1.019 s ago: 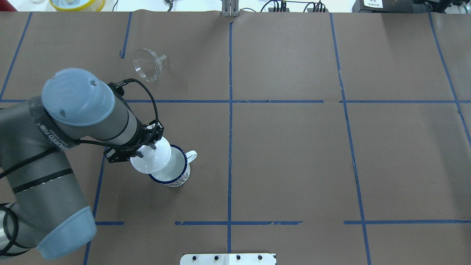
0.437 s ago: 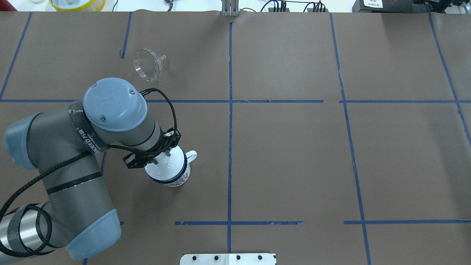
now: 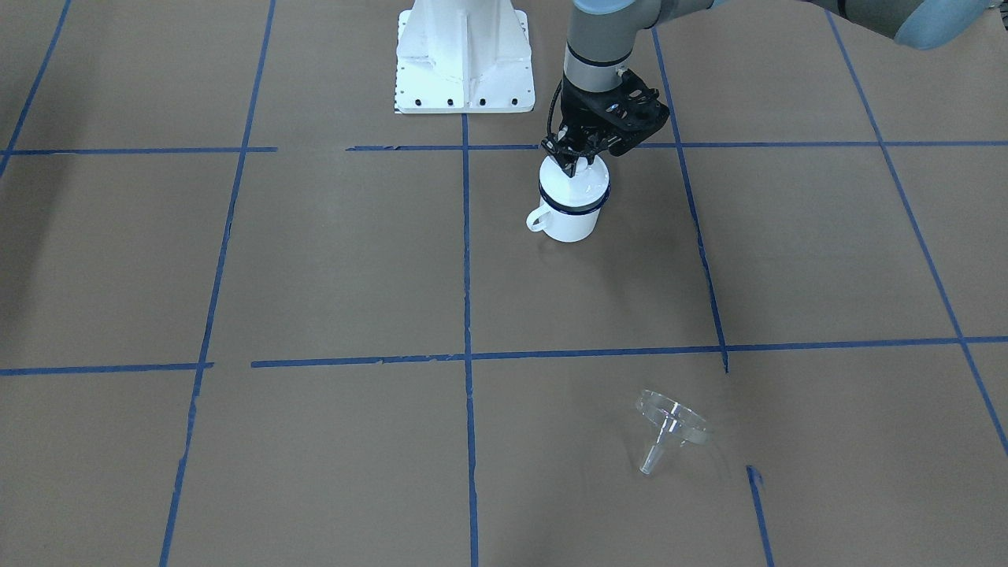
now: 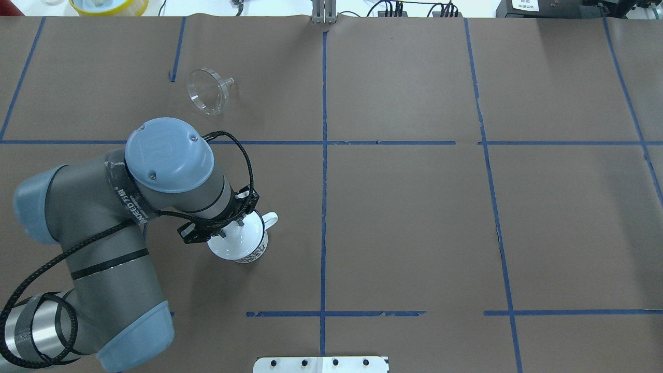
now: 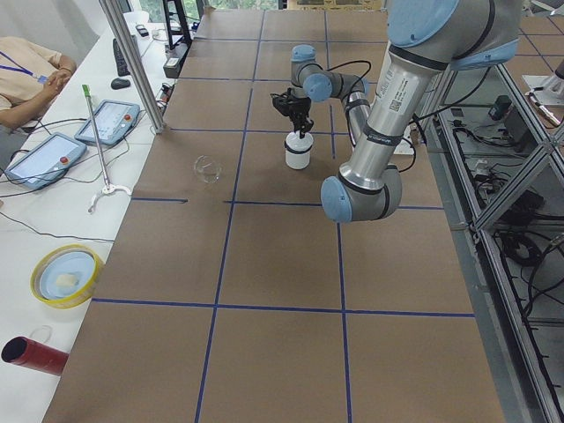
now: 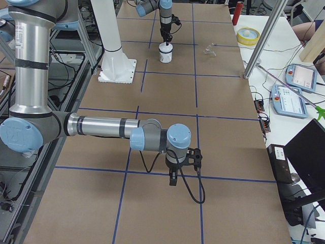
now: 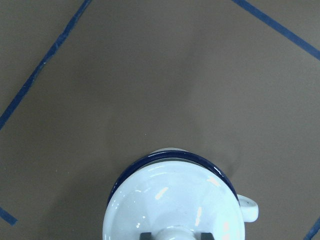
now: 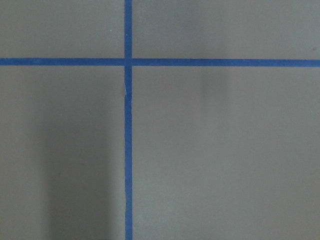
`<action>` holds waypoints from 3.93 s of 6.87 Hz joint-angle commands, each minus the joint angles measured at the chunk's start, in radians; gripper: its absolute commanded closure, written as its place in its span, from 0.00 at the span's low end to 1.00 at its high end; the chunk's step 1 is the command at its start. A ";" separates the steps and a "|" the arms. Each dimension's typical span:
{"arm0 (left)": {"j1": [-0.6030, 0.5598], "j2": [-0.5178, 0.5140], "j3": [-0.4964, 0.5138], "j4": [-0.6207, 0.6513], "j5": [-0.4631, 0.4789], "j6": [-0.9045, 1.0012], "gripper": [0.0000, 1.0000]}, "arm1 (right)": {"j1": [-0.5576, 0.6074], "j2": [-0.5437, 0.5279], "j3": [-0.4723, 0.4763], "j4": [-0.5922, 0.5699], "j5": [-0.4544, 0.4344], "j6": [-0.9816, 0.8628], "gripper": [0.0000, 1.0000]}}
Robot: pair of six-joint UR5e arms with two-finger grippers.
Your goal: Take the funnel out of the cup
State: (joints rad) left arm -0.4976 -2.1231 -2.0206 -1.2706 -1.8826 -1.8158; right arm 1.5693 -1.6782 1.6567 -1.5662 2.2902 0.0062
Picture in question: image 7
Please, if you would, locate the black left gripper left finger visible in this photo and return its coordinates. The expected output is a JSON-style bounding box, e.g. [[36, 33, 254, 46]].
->
[[139, 232, 152, 240]]

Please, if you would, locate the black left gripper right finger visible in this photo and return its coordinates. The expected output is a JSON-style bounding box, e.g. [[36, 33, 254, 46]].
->
[[200, 232, 213, 240]]

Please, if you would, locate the white enamel mug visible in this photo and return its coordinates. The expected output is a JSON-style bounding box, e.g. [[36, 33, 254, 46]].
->
[[106, 147, 259, 240]]

